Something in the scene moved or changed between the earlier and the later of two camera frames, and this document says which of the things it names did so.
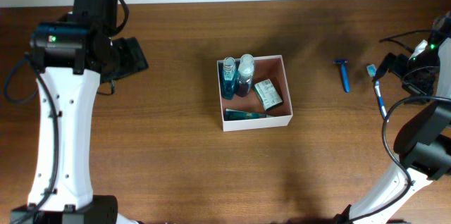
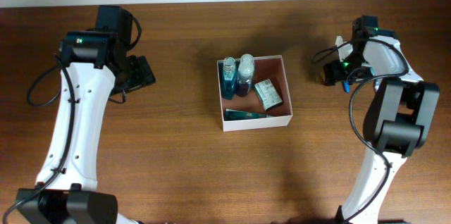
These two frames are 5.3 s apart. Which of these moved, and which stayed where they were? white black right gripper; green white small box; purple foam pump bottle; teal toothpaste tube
Moved: white black right gripper
Stayed: purple foam pump bottle; green white small box; teal toothpaste tube
